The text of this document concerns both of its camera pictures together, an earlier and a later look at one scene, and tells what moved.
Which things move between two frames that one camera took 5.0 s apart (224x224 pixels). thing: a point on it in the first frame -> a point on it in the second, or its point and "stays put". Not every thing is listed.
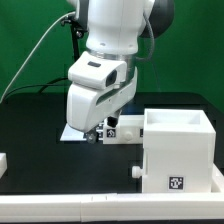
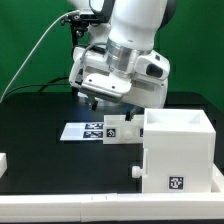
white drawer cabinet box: (179, 146) stays put
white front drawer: (137, 172) stays put
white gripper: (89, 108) -> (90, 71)
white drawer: (130, 129) stays put
